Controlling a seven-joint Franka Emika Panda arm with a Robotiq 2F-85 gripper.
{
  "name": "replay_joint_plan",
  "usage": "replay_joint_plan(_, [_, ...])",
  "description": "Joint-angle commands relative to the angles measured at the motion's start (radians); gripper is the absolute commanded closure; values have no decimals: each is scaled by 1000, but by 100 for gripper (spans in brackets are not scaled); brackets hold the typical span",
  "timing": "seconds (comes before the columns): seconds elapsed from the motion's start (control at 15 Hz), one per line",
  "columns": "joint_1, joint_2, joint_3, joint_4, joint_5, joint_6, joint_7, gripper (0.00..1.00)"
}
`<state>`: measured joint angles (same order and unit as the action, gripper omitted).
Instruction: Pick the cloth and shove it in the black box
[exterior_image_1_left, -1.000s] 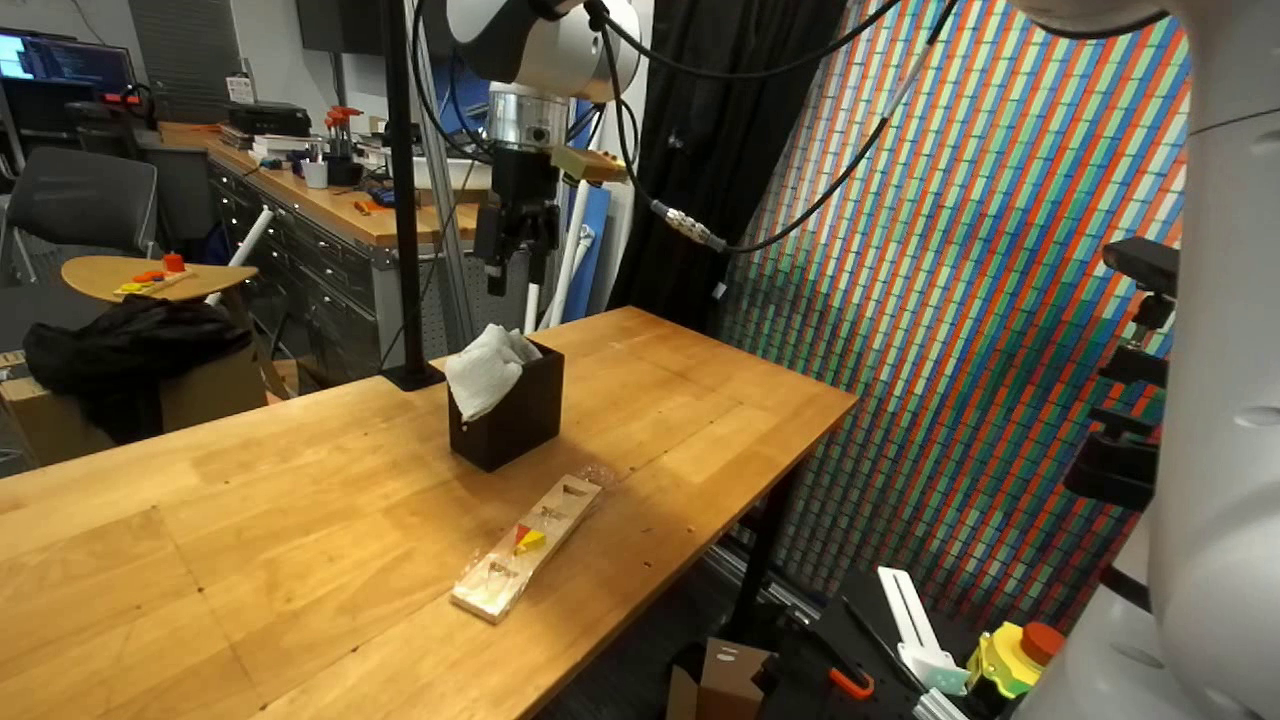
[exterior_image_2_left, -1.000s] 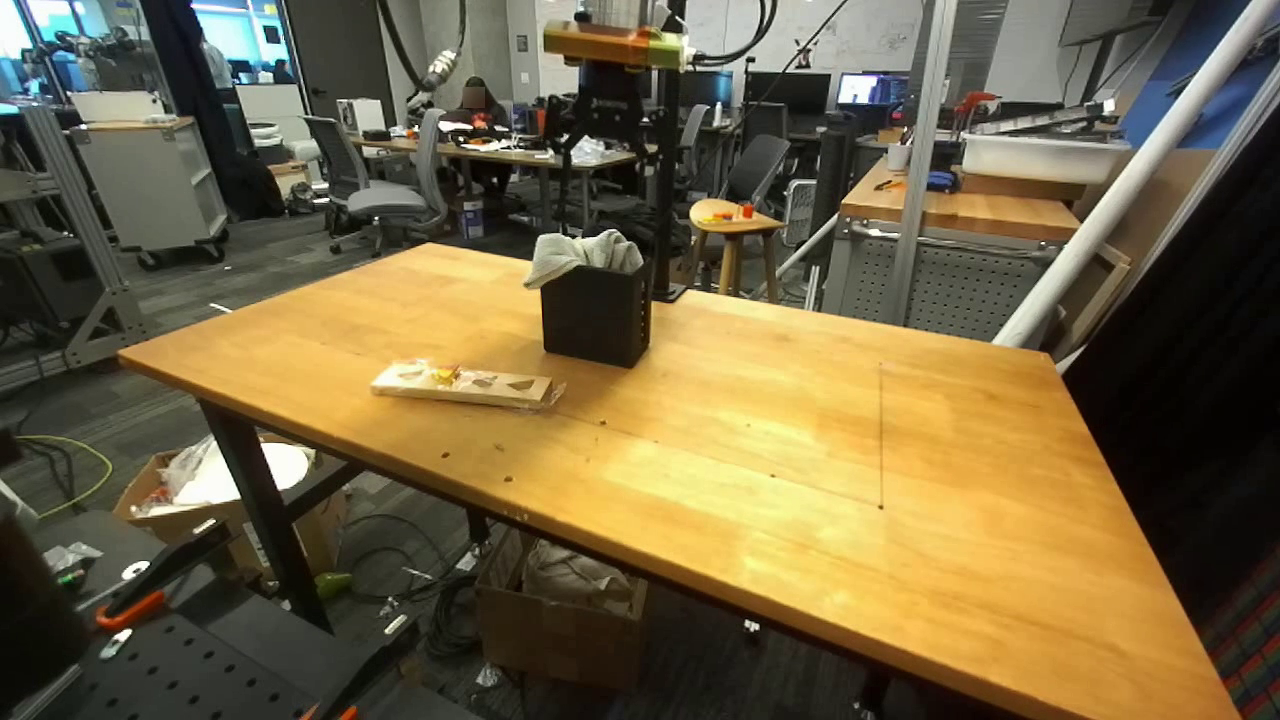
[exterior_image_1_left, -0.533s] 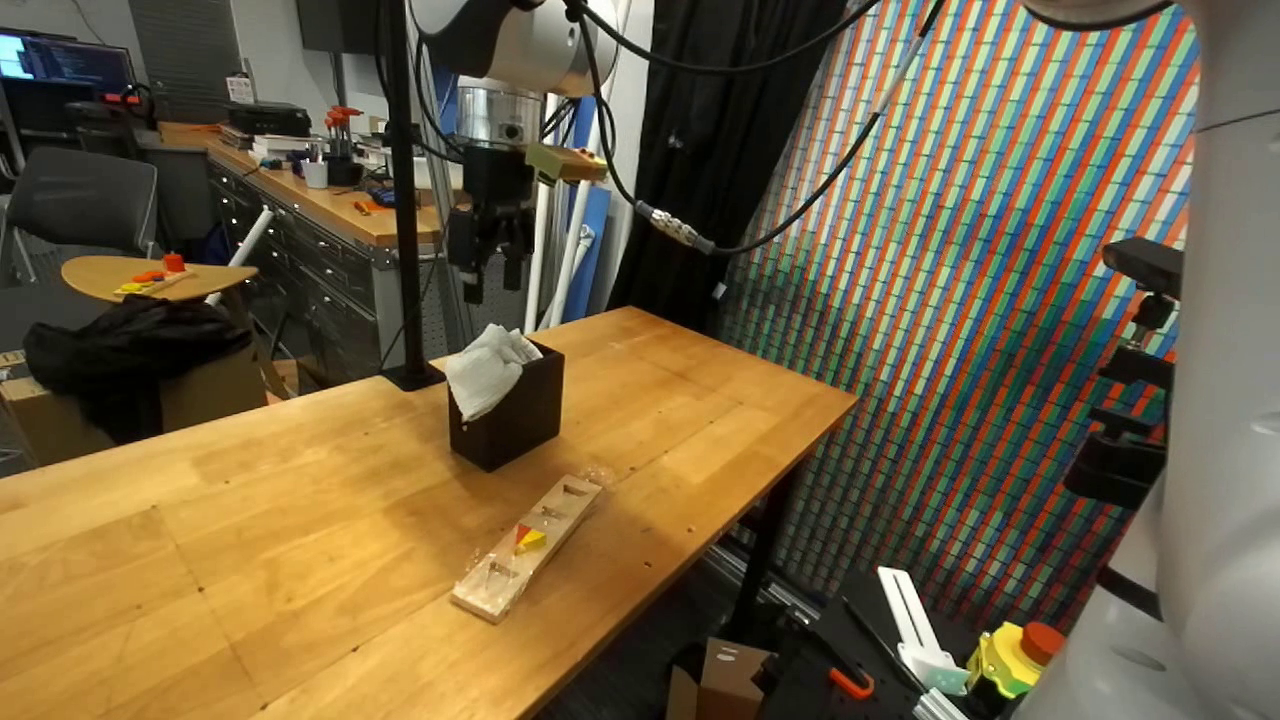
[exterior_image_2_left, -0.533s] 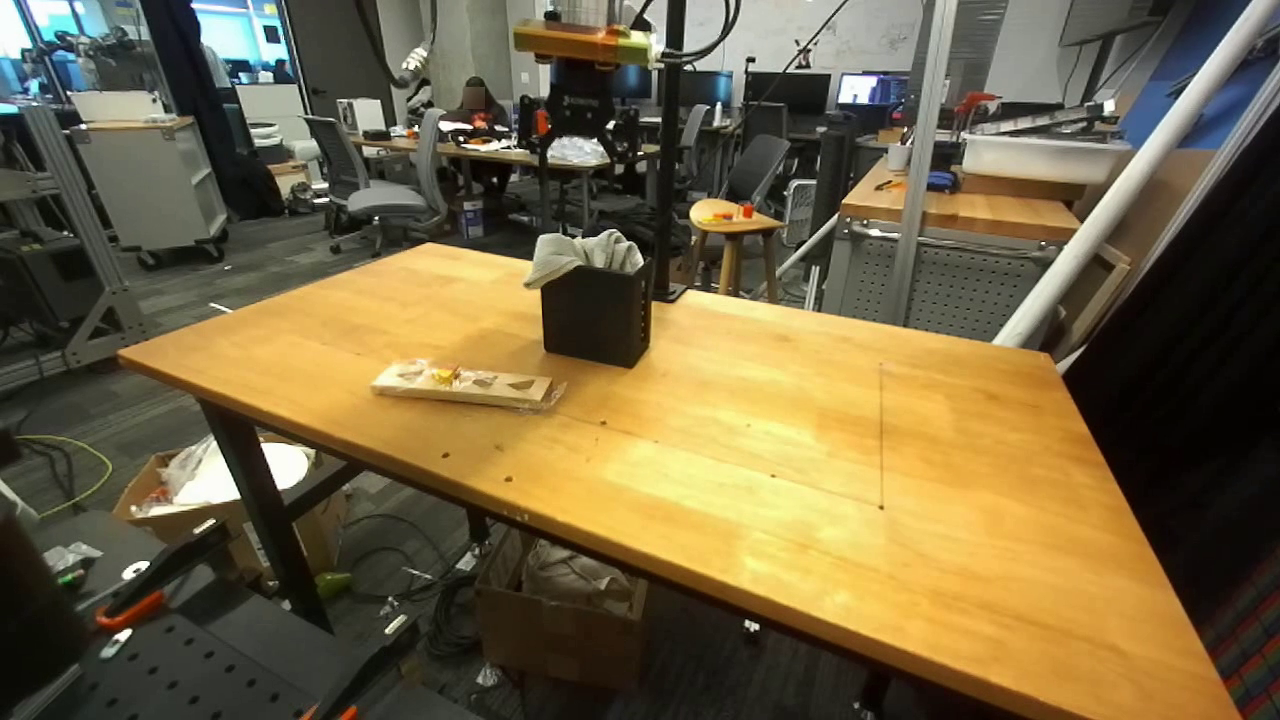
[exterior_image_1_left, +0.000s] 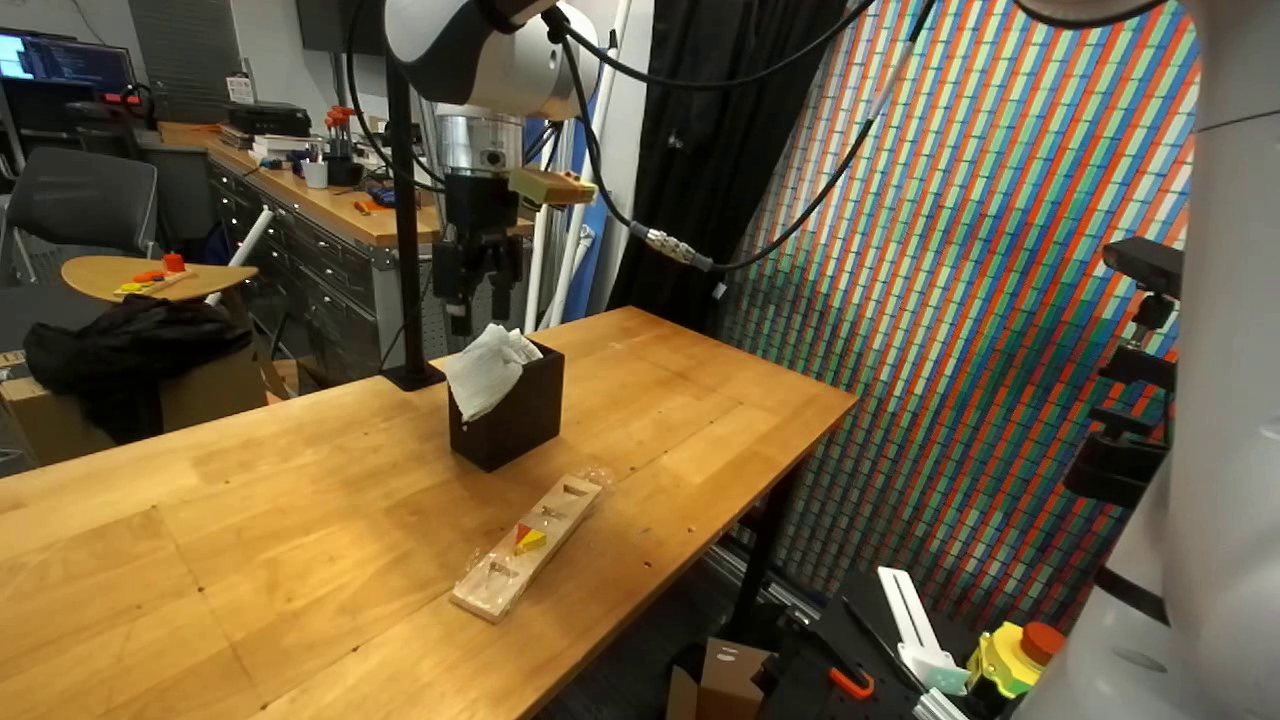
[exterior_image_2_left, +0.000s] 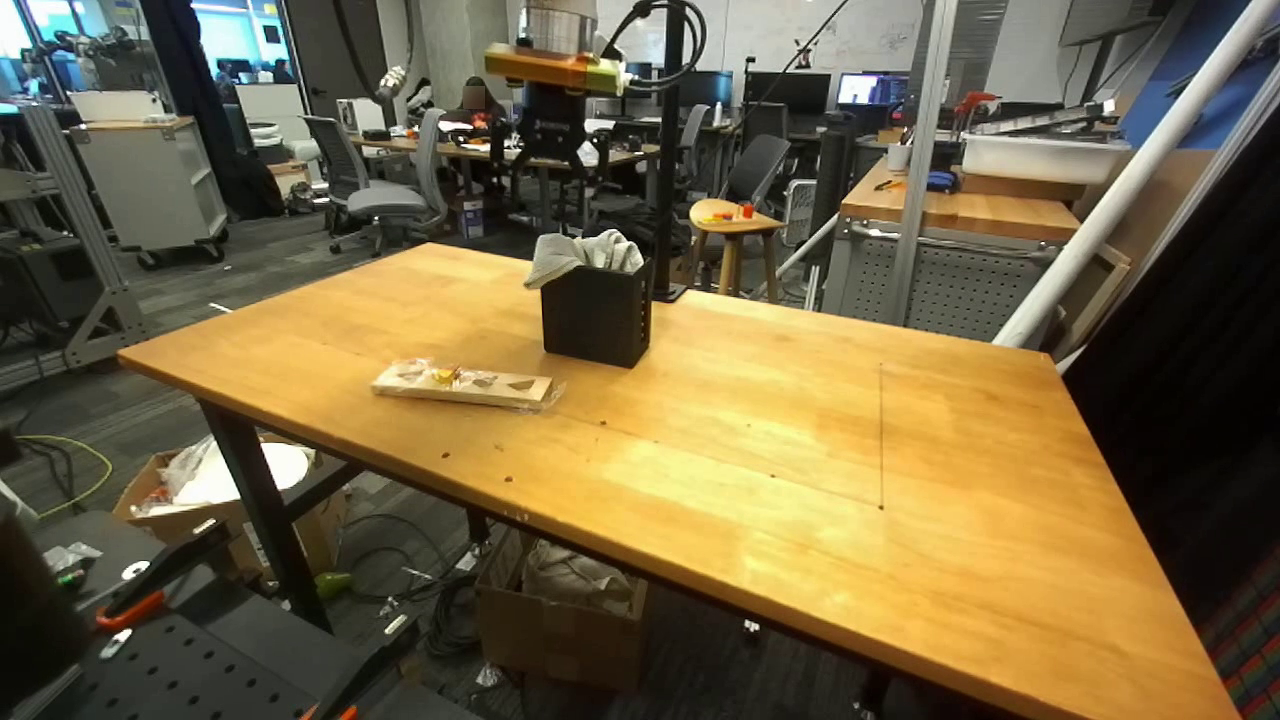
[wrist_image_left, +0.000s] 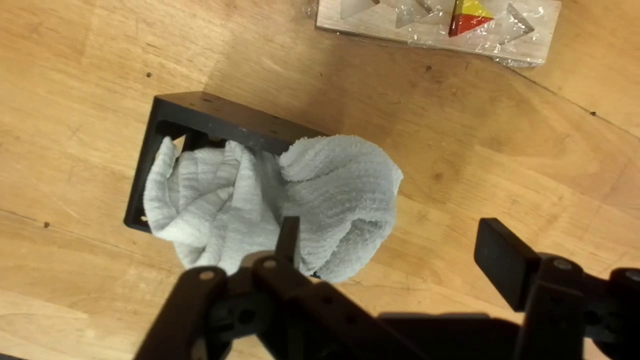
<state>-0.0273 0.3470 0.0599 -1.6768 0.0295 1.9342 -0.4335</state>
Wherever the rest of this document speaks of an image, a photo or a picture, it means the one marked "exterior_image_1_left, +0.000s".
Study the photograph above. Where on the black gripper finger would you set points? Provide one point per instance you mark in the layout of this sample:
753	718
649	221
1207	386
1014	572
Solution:
504	294
455	298

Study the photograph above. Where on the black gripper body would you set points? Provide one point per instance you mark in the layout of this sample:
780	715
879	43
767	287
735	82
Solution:
478	221

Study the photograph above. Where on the white terry cloth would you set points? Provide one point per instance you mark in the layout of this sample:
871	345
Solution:
487	365

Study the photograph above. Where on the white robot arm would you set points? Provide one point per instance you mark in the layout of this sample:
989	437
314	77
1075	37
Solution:
522	73

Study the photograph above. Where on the black perforated box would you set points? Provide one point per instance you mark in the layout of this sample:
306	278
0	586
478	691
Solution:
522	420

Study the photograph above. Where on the brown cardboard box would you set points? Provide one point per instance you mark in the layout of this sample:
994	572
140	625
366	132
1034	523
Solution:
727	683
213	386

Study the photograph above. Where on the white pole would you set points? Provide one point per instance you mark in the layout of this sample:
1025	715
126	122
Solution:
536	282

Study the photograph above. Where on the black vertical pole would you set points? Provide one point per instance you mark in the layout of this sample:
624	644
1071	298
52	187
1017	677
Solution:
408	267

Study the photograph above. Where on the blue panel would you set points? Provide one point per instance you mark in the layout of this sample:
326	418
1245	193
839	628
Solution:
592	267

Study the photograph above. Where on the wooden workbench with drawers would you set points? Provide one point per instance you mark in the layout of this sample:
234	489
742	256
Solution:
333	267

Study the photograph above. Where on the red flowers in pot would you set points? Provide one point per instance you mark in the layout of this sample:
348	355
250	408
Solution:
342	146

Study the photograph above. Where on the black case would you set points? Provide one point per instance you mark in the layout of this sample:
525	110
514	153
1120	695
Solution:
266	118

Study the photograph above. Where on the red yellow triangle block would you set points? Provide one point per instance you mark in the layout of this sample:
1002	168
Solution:
531	537

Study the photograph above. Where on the black curtain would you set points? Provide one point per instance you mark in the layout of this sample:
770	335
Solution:
721	162

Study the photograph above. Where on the small red block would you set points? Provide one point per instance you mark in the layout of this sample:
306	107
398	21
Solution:
173	260

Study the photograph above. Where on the wooden shape puzzle board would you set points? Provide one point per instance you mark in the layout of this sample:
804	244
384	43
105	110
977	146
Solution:
497	586

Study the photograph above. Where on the round wooden stool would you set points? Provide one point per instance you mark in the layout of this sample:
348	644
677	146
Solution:
146	282

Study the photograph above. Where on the small yellow block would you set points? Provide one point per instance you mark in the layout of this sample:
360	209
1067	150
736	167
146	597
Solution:
137	287

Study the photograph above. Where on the black bag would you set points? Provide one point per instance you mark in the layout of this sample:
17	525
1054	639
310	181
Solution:
120	363

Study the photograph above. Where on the black metal table leg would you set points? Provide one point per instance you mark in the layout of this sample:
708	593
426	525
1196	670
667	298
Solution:
760	560

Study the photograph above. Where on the grey office chair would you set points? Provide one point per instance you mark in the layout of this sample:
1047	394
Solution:
80	201

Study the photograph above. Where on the lit computer monitor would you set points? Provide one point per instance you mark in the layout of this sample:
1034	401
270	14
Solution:
65	63

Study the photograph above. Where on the colourful striped backdrop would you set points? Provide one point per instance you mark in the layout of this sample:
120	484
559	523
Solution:
934	401

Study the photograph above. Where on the yellow red emergency stop button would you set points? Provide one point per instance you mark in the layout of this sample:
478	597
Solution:
1004	660

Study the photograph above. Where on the white metal bracket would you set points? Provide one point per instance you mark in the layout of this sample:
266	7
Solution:
914	625

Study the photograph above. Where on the black camera on stand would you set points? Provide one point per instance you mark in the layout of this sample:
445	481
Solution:
1132	267

